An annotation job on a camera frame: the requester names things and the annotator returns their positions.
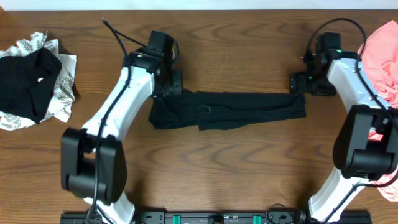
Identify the white leaf-patterned cloth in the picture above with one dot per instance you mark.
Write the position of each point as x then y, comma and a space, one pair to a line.
61, 103

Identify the black shirt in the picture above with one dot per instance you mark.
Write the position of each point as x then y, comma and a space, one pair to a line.
224, 110

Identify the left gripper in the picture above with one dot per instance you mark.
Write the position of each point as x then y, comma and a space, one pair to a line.
171, 88

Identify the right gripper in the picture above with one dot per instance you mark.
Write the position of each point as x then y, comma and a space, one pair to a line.
298, 83

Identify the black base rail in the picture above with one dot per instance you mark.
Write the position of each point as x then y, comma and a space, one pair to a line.
273, 216

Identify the black folded garment on left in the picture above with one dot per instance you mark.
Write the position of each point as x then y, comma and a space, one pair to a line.
27, 83

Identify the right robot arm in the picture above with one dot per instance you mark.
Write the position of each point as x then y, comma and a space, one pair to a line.
365, 148

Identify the pink garment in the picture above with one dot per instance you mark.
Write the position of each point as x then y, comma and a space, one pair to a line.
380, 61

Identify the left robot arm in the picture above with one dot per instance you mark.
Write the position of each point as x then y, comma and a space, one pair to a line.
93, 164

